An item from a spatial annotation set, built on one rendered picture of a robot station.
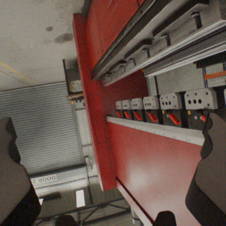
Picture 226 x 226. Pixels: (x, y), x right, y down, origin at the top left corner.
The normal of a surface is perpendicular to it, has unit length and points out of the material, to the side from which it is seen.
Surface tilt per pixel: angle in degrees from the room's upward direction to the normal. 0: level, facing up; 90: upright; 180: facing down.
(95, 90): 90
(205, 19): 90
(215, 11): 90
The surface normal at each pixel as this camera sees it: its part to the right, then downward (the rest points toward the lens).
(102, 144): 0.29, 0.02
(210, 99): -0.94, 0.18
